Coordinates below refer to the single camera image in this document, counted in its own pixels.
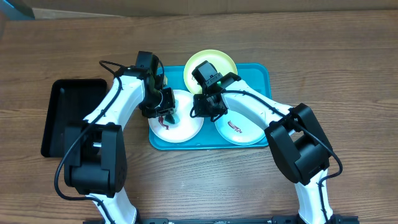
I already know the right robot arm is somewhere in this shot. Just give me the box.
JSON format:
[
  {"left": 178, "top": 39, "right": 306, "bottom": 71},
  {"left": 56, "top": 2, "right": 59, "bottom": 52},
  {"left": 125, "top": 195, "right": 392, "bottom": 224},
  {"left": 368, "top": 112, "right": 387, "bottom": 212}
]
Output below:
[{"left": 190, "top": 61, "right": 342, "bottom": 223}]

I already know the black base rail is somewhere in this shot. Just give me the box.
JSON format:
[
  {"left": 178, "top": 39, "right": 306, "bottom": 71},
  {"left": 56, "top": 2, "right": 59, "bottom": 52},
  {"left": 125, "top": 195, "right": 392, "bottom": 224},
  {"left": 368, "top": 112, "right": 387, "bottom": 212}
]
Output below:
[{"left": 82, "top": 215, "right": 360, "bottom": 224}]

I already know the green sponge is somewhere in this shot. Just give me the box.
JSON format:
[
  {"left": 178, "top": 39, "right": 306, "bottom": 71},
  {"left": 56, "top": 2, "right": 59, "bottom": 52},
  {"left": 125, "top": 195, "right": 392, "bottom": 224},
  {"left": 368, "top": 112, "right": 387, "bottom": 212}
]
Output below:
[{"left": 164, "top": 114, "right": 180, "bottom": 124}]

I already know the yellow-green plate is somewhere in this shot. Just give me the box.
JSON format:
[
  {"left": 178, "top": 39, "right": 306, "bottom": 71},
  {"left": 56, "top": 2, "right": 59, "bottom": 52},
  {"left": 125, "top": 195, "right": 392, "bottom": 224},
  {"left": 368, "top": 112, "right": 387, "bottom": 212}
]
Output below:
[{"left": 183, "top": 49, "right": 238, "bottom": 95}]

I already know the cardboard strip at back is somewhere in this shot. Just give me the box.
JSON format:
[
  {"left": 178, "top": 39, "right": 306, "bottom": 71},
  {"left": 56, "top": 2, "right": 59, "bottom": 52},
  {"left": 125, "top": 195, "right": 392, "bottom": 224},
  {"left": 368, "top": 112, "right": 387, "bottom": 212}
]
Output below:
[{"left": 24, "top": 0, "right": 397, "bottom": 16}]

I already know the black rectangular bin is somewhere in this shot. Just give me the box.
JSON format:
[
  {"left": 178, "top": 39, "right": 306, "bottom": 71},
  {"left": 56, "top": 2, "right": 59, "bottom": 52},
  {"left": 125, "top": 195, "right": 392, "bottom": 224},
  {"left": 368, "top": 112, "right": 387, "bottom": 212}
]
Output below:
[{"left": 41, "top": 79, "right": 107, "bottom": 157}]

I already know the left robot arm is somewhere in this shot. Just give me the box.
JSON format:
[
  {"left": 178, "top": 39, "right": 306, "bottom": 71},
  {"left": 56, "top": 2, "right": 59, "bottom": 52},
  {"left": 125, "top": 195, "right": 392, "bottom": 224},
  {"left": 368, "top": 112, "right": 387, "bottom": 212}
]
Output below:
[{"left": 54, "top": 51, "right": 176, "bottom": 223}]

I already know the light blue plate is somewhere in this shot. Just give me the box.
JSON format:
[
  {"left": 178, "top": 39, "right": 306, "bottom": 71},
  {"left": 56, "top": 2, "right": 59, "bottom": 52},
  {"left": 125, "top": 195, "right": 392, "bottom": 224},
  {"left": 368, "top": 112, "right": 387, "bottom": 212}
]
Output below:
[{"left": 215, "top": 110, "right": 265, "bottom": 146}]

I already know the white plate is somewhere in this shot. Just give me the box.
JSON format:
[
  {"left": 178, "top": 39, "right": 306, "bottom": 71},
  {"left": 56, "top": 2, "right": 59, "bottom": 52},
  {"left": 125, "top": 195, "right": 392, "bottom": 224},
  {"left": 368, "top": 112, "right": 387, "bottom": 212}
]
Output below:
[{"left": 148, "top": 90, "right": 204, "bottom": 143}]

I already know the teal plastic tray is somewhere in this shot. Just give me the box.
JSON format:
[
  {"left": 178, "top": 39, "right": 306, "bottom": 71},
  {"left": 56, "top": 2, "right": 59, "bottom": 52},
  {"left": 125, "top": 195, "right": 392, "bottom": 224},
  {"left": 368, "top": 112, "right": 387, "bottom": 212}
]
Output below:
[{"left": 149, "top": 63, "right": 272, "bottom": 151}]

